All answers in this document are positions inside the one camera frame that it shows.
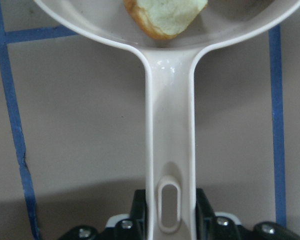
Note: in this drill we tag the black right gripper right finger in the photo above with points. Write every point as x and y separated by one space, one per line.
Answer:
204 214

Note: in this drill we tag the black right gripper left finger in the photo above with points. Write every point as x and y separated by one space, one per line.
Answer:
139 215

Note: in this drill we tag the cream plastic dustpan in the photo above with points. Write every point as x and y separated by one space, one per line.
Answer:
169 89

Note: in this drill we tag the pale bread piece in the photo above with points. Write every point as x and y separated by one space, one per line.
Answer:
164 19

